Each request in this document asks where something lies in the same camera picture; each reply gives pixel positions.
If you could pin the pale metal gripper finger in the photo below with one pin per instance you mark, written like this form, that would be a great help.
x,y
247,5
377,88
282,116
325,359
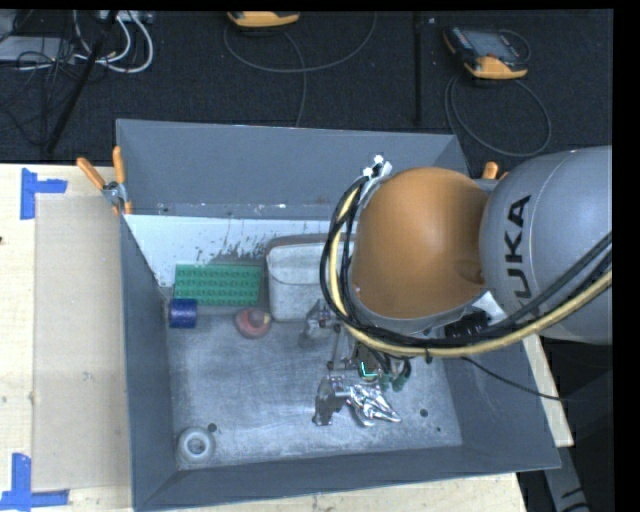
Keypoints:
x,y
320,320
329,397

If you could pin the crumpled silver foil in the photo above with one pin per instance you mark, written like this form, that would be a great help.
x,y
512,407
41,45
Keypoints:
x,y
372,406

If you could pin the white rectangular container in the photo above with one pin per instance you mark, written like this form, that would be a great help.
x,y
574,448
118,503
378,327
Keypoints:
x,y
292,285

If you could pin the red round toy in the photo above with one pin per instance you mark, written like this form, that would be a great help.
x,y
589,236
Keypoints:
x,y
253,322

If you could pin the grey metal bin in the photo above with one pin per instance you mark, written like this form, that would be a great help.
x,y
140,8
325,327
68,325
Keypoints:
x,y
250,380

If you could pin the green studded flat block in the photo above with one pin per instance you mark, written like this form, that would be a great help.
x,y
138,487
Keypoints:
x,y
217,284

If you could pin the blue cylinder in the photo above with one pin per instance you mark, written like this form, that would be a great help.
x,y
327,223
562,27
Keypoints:
x,y
183,313

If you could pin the pale cardboard board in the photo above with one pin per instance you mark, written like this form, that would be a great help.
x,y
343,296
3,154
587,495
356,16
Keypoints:
x,y
75,340

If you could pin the black cylinder on white bracket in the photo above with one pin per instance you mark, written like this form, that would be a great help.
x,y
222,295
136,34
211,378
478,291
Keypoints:
x,y
467,324

